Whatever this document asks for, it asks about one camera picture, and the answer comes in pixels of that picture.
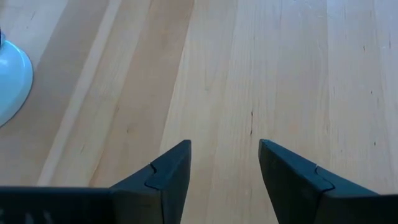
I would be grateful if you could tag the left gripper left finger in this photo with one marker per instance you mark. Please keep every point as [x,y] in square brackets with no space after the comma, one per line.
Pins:
[161,196]

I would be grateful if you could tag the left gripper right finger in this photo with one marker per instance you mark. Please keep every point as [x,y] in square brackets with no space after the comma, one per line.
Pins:
[295,193]

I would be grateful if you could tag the white paper cup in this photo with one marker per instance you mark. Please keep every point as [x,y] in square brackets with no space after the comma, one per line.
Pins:
[14,81]

